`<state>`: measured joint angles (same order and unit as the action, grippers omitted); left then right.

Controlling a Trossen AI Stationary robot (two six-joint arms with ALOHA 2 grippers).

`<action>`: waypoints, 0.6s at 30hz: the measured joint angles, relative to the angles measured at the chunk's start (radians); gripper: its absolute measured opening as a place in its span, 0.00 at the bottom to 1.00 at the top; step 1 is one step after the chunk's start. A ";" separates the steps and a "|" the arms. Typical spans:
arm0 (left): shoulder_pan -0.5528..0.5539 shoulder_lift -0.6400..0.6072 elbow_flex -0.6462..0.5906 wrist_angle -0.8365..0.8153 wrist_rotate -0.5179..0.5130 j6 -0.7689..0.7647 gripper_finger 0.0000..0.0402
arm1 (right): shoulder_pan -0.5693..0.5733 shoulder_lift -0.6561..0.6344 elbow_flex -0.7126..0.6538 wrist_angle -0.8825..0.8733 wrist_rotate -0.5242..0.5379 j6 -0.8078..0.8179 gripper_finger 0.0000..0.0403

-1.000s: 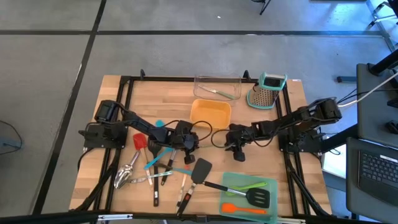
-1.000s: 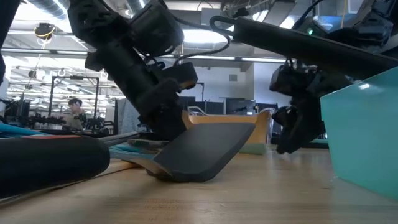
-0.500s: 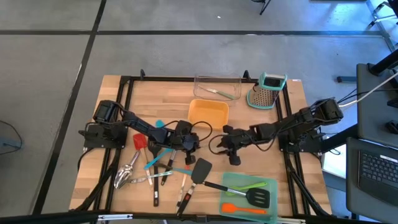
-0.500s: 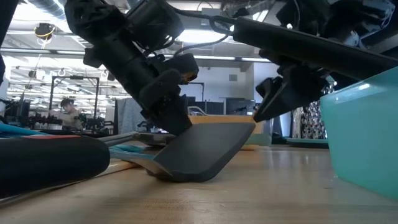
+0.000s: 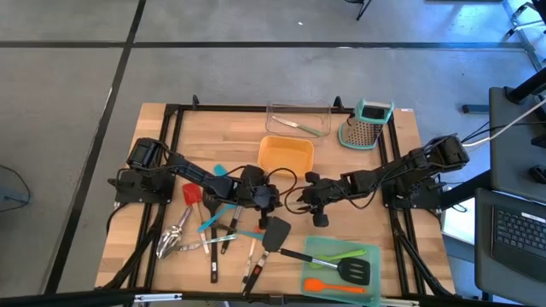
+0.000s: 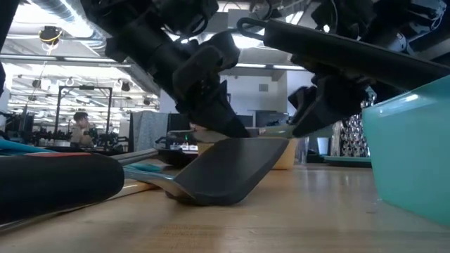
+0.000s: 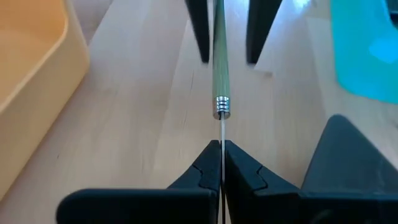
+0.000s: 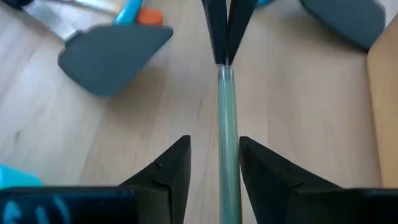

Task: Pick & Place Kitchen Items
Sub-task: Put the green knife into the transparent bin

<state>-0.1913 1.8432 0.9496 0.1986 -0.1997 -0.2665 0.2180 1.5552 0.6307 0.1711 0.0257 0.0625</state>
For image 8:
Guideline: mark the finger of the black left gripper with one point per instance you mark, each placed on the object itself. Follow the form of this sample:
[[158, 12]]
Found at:
[[239, 25], [217, 31]]

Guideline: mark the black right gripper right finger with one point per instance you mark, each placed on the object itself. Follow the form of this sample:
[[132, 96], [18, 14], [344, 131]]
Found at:
[[264, 186]]

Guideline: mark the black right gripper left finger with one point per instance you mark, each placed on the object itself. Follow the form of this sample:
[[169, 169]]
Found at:
[[174, 174]]

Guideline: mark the small teal silicone spatula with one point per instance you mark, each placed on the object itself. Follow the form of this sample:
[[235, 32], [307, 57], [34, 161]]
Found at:
[[264, 2]]

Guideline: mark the solid black turner steel neck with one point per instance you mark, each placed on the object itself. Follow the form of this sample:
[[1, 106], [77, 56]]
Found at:
[[109, 59]]

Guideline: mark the translucent teal plastic bin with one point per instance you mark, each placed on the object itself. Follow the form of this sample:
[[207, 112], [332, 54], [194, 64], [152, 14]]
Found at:
[[15, 177]]

